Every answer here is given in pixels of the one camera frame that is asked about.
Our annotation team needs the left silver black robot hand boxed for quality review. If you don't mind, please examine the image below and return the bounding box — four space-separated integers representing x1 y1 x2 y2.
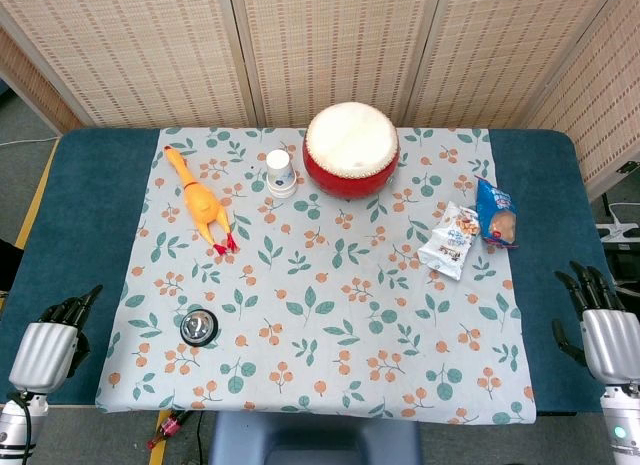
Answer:
8 284 104 393

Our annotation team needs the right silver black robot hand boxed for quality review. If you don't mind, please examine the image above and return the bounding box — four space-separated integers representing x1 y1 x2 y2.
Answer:
551 260 640 385

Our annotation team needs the silver call bell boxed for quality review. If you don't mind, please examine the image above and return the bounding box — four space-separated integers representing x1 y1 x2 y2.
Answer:
179 308 221 348

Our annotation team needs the red soda bottle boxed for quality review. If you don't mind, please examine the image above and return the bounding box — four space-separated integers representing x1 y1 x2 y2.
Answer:
146 409 192 451

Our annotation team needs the blue snack packet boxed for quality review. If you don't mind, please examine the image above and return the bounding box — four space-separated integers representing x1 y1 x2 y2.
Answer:
474 176 521 252

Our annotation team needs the white snack packet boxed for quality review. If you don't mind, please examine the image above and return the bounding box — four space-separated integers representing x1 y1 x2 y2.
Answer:
416 200 481 282

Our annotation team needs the yellow rubber chicken toy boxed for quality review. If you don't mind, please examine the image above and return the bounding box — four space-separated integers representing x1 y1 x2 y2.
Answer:
164 145 239 257

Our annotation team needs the floral leaf print tablecloth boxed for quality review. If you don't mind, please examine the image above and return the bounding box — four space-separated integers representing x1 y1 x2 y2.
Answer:
94 126 539 426

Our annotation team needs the white paper cup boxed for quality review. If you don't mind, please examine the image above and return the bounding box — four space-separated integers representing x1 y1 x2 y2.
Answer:
265 149 298 200

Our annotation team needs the red drum white skin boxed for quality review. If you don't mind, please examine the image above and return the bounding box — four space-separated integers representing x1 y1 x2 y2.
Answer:
301 102 402 203

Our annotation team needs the woven folding screen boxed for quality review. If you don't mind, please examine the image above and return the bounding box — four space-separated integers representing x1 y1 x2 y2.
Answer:
0 0 640 202

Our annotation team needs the black cable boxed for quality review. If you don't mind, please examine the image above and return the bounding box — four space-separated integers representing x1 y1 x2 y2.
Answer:
4 390 39 465

